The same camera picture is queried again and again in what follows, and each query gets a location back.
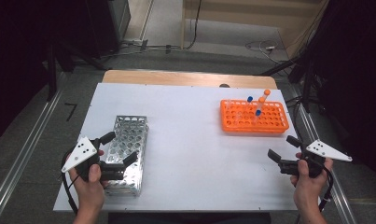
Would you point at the beige wooden shelf unit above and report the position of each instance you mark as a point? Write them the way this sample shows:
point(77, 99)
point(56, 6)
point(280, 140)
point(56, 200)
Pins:
point(238, 18)

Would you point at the wooden table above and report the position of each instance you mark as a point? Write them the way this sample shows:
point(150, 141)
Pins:
point(176, 77)

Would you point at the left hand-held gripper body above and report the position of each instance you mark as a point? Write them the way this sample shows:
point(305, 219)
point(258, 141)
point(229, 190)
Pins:
point(80, 154)

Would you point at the orange plastic tube rack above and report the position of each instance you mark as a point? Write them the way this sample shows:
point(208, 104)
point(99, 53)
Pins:
point(269, 119)

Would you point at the person's right hand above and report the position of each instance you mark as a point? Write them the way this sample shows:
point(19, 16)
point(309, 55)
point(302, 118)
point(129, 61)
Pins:
point(308, 189)

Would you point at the metal floor rail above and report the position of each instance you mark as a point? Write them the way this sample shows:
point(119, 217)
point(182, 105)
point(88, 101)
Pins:
point(30, 133)
point(319, 149)

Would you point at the black curtain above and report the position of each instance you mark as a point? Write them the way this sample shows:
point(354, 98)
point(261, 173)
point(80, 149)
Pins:
point(17, 62)
point(356, 77)

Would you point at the black cabinet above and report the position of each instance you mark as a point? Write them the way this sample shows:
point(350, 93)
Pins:
point(108, 25)

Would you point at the black metal stand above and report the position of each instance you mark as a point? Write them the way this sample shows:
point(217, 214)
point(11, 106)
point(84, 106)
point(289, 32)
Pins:
point(307, 81)
point(51, 74)

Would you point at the silver metal tube rack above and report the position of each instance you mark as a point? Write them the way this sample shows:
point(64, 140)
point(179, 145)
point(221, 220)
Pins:
point(129, 140)

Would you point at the blue cap test tube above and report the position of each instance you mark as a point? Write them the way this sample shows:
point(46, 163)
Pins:
point(249, 99)
point(258, 112)

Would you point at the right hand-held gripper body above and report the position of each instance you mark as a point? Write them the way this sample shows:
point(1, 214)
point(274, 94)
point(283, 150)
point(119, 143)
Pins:
point(327, 151)

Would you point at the dark table grommet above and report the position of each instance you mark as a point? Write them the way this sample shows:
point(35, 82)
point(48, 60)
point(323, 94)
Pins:
point(224, 85)

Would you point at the clear test tube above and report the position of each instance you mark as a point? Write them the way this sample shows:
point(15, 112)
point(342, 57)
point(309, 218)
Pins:
point(228, 104)
point(239, 117)

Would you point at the person's left hand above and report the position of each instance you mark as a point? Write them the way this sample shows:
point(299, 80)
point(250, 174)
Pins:
point(90, 193)

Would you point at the white board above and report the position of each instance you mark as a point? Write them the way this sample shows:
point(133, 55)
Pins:
point(182, 149)

